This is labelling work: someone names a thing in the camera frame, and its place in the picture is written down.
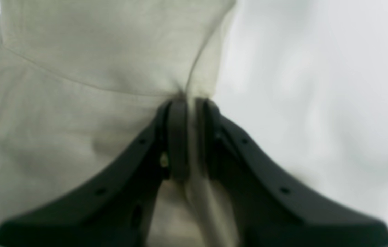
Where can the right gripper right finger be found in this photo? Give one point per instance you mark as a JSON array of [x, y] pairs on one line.
[[271, 208]]

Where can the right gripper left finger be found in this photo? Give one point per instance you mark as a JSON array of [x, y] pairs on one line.
[[115, 207]]

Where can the beige T-shirt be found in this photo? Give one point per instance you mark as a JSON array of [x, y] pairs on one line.
[[79, 79]]

